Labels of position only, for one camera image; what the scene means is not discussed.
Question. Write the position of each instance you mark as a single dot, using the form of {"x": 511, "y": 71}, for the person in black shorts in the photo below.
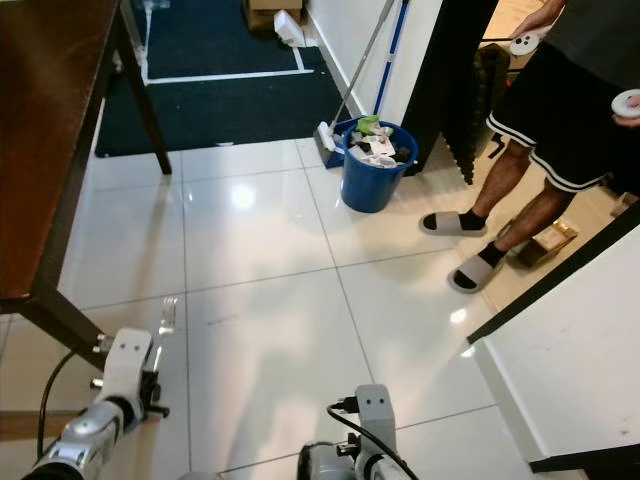
{"x": 560, "y": 100}

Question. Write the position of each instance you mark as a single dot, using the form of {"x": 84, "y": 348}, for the brown cardboard box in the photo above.
{"x": 270, "y": 8}

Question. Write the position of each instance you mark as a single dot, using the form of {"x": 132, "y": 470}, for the white box-shaped object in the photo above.
{"x": 290, "y": 30}

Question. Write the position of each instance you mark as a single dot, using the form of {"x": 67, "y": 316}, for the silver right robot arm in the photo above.
{"x": 385, "y": 472}

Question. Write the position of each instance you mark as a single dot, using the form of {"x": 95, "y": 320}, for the white counter with black edge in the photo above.
{"x": 570, "y": 370}

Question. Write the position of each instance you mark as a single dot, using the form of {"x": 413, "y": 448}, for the person's hand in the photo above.
{"x": 542, "y": 18}

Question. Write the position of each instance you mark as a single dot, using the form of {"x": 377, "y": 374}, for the grey right robot leg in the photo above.
{"x": 325, "y": 465}

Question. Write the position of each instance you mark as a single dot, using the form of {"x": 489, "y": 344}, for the dark brown wooden table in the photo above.
{"x": 50, "y": 130}

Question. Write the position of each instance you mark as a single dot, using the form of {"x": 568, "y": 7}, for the white round handheld controller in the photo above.
{"x": 524, "y": 44}
{"x": 628, "y": 103}

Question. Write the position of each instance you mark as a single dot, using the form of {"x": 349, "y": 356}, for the small flat cardboard box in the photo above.
{"x": 550, "y": 242}

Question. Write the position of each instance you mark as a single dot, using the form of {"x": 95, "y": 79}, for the stacked black foam mats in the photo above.
{"x": 480, "y": 100}

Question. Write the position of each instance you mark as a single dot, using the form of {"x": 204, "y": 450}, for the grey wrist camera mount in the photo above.
{"x": 130, "y": 365}
{"x": 375, "y": 412}

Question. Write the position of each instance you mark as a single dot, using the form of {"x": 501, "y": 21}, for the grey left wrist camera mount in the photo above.
{"x": 130, "y": 365}

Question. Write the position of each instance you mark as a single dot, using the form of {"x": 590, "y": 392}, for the grey slipper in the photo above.
{"x": 450, "y": 225}
{"x": 472, "y": 277}

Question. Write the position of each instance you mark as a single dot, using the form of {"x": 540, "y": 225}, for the dark blue floor mat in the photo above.
{"x": 220, "y": 100}

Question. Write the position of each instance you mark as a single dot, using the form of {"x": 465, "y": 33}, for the rubbish in bucket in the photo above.
{"x": 380, "y": 150}

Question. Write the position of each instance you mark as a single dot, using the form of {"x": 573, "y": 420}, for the blue plastic bucket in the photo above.
{"x": 370, "y": 185}

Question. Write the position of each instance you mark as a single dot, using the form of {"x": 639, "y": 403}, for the silver metal fork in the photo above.
{"x": 168, "y": 312}

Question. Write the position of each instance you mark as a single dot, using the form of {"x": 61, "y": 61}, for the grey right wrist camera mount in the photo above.
{"x": 375, "y": 412}

